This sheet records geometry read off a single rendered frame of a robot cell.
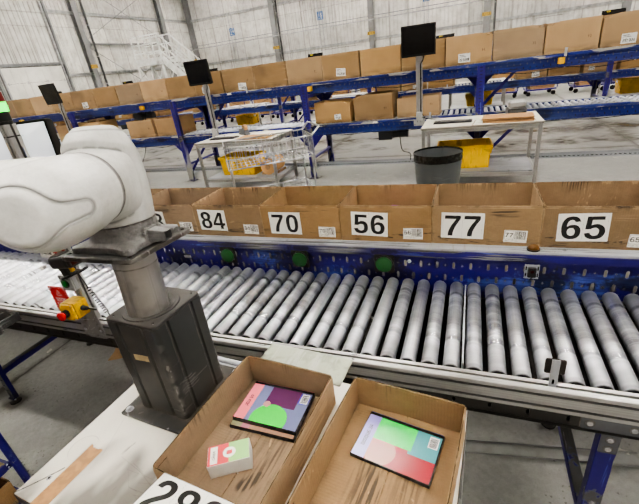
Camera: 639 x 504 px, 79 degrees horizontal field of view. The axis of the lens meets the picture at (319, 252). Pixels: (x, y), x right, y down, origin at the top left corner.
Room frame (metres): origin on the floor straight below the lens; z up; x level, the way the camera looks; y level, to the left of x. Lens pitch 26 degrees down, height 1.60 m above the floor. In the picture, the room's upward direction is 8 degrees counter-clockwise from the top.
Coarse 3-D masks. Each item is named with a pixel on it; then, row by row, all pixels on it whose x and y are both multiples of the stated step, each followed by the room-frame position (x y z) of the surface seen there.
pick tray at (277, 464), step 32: (224, 384) 0.82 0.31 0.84; (288, 384) 0.86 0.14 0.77; (320, 384) 0.81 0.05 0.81; (224, 416) 0.79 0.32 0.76; (320, 416) 0.71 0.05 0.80; (192, 448) 0.68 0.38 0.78; (256, 448) 0.67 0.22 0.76; (288, 448) 0.66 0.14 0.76; (192, 480) 0.61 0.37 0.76; (224, 480) 0.60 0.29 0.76; (256, 480) 0.59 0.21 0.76; (288, 480) 0.55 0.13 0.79
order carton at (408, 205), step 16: (352, 192) 1.79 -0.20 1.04; (368, 192) 1.82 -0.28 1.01; (384, 192) 1.79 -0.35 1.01; (400, 192) 1.76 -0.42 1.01; (416, 192) 1.73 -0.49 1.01; (432, 192) 1.71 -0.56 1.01; (352, 208) 1.56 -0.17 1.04; (368, 208) 1.53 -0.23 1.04; (384, 208) 1.51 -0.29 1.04; (400, 208) 1.48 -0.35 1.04; (416, 208) 1.46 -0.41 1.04; (400, 224) 1.48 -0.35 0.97; (416, 224) 1.46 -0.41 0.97; (368, 240) 1.54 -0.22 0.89; (384, 240) 1.51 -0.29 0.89; (400, 240) 1.48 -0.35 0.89; (416, 240) 1.46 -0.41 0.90
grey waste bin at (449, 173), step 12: (420, 156) 3.94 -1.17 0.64; (432, 156) 4.30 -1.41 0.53; (444, 156) 3.81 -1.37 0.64; (456, 156) 3.84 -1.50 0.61; (420, 168) 3.96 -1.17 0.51; (432, 168) 3.85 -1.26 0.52; (444, 168) 3.82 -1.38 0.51; (456, 168) 3.86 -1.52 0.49; (420, 180) 3.98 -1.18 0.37; (432, 180) 3.86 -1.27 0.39; (444, 180) 3.83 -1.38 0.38; (456, 180) 3.88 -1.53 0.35
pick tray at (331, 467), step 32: (352, 384) 0.75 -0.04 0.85; (384, 384) 0.74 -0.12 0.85; (352, 416) 0.73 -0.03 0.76; (416, 416) 0.69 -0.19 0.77; (448, 416) 0.66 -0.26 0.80; (320, 448) 0.59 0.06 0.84; (448, 448) 0.60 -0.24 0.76; (320, 480) 0.57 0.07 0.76; (352, 480) 0.56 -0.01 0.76; (384, 480) 0.55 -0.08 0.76; (448, 480) 0.53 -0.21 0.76
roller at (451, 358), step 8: (456, 288) 1.28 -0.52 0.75; (456, 296) 1.22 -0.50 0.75; (456, 304) 1.17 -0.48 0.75; (448, 312) 1.15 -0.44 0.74; (456, 312) 1.13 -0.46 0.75; (448, 320) 1.10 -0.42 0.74; (456, 320) 1.08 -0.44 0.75; (448, 328) 1.05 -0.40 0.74; (456, 328) 1.04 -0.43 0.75; (448, 336) 1.01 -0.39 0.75; (456, 336) 1.00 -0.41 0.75; (448, 344) 0.97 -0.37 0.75; (456, 344) 0.96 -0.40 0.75; (448, 352) 0.93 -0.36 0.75; (456, 352) 0.93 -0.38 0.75; (448, 360) 0.90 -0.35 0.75; (456, 360) 0.90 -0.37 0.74
